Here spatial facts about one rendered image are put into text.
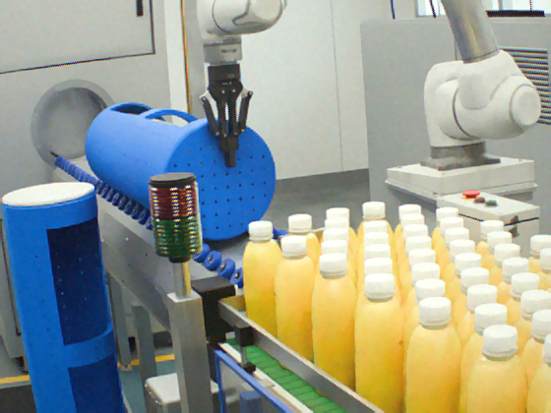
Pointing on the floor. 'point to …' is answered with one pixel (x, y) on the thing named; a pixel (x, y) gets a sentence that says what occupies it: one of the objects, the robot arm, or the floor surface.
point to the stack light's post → (190, 353)
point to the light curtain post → (192, 58)
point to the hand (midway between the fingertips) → (229, 150)
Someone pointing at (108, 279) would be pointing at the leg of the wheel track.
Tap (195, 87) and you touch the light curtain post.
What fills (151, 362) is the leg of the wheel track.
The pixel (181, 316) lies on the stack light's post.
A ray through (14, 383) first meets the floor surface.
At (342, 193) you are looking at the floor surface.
